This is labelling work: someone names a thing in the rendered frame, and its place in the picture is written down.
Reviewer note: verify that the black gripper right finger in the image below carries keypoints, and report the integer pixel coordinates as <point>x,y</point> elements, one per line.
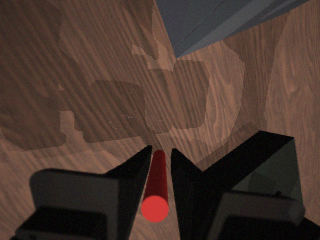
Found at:
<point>202,205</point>

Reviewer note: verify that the red peg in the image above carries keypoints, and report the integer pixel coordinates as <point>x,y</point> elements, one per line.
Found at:
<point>154,206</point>

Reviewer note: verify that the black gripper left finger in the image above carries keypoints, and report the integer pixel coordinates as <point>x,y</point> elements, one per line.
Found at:
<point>116,193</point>

